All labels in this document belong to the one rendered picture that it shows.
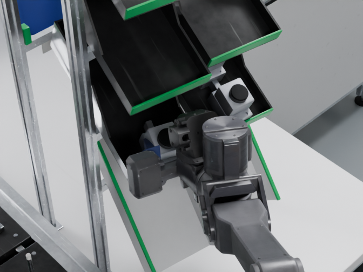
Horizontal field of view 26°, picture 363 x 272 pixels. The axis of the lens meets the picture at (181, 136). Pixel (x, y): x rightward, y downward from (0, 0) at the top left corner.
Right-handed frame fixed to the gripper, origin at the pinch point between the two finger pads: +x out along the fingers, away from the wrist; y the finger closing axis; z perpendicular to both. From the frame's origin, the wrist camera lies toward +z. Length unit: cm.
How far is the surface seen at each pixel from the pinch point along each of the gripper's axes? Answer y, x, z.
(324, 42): -102, 103, -47
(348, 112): -131, 126, -92
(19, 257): 21.9, 21.5, -26.7
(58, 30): 9.5, 18.8, 13.9
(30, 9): -5, 93, -10
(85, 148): 10.2, 11.3, -3.0
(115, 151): 6.9, 6.8, -2.4
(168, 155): 0.4, 1.7, -2.5
